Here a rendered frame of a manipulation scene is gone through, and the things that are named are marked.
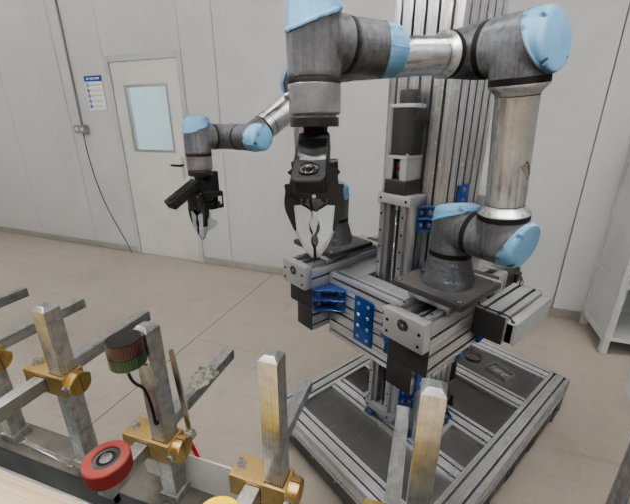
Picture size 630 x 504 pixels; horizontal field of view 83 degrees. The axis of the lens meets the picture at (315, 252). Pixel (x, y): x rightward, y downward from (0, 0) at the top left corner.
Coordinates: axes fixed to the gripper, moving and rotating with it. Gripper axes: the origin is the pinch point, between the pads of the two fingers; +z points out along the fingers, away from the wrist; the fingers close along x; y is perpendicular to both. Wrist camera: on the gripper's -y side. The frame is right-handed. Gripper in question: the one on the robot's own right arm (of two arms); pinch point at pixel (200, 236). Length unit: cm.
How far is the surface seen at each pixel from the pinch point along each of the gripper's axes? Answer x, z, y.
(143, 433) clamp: -33, 27, -38
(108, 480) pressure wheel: -40, 25, -48
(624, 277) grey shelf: -118, 54, 221
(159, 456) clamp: -37, 30, -38
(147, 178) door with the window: 296, 24, 129
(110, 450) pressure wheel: -35, 24, -45
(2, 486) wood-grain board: -28, 25, -60
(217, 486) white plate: -45, 41, -30
